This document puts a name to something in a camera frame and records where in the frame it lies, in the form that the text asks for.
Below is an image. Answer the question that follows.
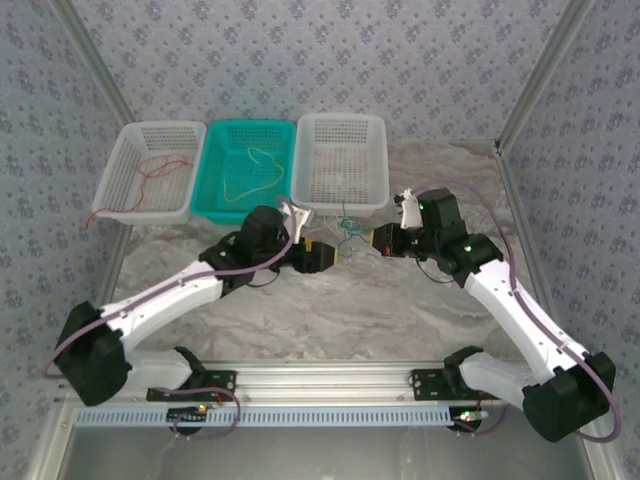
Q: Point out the white cable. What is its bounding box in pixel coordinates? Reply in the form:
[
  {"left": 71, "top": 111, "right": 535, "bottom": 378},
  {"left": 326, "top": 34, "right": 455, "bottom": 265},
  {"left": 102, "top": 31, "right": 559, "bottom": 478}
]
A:
[{"left": 318, "top": 215, "right": 352, "bottom": 240}]

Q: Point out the green cable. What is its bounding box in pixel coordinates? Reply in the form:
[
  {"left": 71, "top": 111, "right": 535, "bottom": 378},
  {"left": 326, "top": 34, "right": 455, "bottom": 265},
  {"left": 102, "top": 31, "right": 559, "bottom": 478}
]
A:
[{"left": 336, "top": 199, "right": 372, "bottom": 262}]

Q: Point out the cream cable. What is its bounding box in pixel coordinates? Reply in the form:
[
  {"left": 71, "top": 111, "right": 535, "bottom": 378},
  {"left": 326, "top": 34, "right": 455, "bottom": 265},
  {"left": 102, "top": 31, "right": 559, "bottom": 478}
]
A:
[{"left": 222, "top": 145, "right": 286, "bottom": 203}]

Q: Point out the red cable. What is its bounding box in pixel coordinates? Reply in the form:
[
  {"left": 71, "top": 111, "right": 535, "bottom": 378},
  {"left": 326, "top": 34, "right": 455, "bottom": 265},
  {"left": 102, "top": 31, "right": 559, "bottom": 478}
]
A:
[{"left": 87, "top": 153, "right": 194, "bottom": 229}]

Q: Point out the teal perforated plastic basket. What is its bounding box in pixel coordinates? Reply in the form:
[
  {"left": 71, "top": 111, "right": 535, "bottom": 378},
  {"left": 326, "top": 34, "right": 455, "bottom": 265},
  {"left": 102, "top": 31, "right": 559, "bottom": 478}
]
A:
[{"left": 189, "top": 119, "right": 297, "bottom": 222}]

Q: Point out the white perforated plastic basket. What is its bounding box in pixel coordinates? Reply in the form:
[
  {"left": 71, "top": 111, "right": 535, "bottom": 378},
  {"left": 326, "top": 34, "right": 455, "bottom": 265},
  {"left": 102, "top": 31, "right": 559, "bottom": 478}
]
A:
[
  {"left": 92, "top": 119, "right": 208, "bottom": 226},
  {"left": 289, "top": 112, "right": 390, "bottom": 219}
]

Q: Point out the black controller board with LEDs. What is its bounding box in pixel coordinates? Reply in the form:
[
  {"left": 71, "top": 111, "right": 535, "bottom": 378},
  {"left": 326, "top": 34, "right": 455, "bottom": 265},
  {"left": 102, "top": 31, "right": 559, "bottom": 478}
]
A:
[
  {"left": 452, "top": 406, "right": 490, "bottom": 435},
  {"left": 167, "top": 404, "right": 210, "bottom": 433}
]

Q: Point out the grey metal bottom panel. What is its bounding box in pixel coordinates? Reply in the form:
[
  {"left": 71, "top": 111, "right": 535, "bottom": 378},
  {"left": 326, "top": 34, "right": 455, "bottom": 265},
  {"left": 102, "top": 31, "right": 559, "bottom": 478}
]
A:
[{"left": 29, "top": 402, "right": 619, "bottom": 480}]

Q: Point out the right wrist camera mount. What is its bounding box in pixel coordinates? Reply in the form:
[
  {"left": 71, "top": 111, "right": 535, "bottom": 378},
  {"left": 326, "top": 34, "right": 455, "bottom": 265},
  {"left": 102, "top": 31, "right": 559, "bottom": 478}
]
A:
[{"left": 393, "top": 188, "right": 425, "bottom": 231}]

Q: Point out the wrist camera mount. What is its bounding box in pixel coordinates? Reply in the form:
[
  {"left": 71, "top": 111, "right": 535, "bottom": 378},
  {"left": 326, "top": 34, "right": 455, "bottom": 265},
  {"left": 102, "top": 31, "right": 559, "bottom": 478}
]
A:
[
  {"left": 393, "top": 188, "right": 425, "bottom": 231},
  {"left": 278, "top": 196, "right": 315, "bottom": 244}
]

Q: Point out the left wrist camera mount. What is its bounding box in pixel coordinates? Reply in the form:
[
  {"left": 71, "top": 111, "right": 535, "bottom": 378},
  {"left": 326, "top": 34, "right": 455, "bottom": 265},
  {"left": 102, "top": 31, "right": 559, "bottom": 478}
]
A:
[{"left": 278, "top": 196, "right": 315, "bottom": 244}]

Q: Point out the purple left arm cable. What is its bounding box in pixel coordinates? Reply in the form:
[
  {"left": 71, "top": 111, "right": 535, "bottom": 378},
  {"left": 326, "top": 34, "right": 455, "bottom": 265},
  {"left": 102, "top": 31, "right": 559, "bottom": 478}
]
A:
[{"left": 41, "top": 196, "right": 304, "bottom": 442}]

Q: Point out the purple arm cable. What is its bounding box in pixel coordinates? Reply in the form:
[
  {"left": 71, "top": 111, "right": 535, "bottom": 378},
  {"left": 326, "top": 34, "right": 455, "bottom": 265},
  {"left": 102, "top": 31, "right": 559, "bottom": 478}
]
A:
[
  {"left": 41, "top": 196, "right": 304, "bottom": 442},
  {"left": 411, "top": 177, "right": 623, "bottom": 444}
]

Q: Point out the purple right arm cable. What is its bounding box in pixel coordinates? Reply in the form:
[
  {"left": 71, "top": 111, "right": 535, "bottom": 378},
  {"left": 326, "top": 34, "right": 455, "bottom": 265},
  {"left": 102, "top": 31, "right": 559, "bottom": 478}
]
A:
[{"left": 411, "top": 177, "right": 623, "bottom": 444}]

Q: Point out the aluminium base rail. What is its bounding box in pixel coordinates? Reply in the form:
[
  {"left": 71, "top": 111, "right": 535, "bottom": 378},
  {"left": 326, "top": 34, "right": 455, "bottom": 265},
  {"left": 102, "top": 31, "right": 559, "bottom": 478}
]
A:
[{"left": 54, "top": 360, "right": 526, "bottom": 404}]

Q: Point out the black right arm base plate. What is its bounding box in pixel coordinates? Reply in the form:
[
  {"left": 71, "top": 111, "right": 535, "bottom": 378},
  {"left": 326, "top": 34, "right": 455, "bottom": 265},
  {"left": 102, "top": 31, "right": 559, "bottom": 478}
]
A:
[{"left": 409, "top": 367, "right": 482, "bottom": 402}]

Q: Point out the white slotted cable duct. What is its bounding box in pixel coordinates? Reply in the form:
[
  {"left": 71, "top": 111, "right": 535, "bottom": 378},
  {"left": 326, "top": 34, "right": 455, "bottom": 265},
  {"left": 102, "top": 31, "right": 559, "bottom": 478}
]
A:
[{"left": 74, "top": 404, "right": 464, "bottom": 429}]

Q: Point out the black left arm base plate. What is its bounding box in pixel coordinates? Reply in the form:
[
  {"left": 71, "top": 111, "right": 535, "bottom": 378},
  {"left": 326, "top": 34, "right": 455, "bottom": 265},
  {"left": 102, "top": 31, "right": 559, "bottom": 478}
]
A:
[{"left": 146, "top": 368, "right": 238, "bottom": 403}]

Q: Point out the aluminium frame post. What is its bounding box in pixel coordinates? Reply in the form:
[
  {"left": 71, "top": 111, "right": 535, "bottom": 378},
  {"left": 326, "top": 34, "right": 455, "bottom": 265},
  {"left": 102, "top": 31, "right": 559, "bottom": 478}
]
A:
[
  {"left": 493, "top": 0, "right": 597, "bottom": 154},
  {"left": 49, "top": 0, "right": 135, "bottom": 151}
]

